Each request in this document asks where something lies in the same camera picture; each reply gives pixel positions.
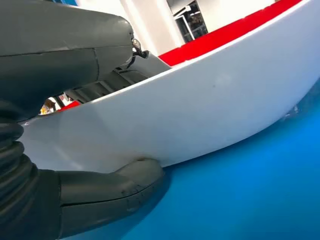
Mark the long red barrier belt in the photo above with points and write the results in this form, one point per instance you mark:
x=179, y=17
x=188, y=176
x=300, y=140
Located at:
x=225, y=36

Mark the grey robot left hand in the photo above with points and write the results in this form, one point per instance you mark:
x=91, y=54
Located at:
x=62, y=59

